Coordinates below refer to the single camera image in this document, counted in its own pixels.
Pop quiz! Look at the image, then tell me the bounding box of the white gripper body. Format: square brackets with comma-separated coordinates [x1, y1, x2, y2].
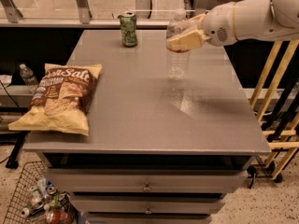
[202, 2, 237, 47]

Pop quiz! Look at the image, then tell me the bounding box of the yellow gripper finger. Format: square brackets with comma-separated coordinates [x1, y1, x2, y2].
[190, 13, 206, 22]
[166, 30, 210, 52]

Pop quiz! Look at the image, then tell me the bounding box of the clear plastic water bottle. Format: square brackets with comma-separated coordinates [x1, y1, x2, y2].
[166, 8, 190, 80]

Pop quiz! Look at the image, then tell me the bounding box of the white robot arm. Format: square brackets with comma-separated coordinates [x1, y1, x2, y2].
[166, 0, 299, 51]

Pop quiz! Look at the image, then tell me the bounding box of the brown yellow chip bag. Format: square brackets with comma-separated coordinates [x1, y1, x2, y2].
[8, 63, 103, 135]

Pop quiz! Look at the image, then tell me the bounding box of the small water bottle on shelf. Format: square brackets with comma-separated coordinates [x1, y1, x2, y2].
[20, 63, 38, 93]

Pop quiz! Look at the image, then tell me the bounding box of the white bottle in basket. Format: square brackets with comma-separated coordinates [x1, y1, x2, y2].
[28, 186, 44, 209]

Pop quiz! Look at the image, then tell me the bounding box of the green soda can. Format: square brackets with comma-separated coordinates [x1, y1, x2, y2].
[119, 11, 137, 48]

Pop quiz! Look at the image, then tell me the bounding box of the grey drawer cabinet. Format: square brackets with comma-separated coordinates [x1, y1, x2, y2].
[25, 30, 269, 224]

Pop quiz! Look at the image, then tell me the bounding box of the top drawer knob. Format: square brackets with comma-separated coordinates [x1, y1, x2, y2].
[142, 182, 151, 192]

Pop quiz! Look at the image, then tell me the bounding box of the drawer knob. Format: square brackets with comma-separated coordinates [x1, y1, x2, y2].
[142, 182, 151, 192]
[145, 206, 152, 215]

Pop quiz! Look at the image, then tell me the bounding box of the red can in basket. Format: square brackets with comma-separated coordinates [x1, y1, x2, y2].
[46, 210, 68, 224]

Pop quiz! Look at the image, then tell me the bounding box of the wire basket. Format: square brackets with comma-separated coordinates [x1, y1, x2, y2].
[2, 161, 78, 224]

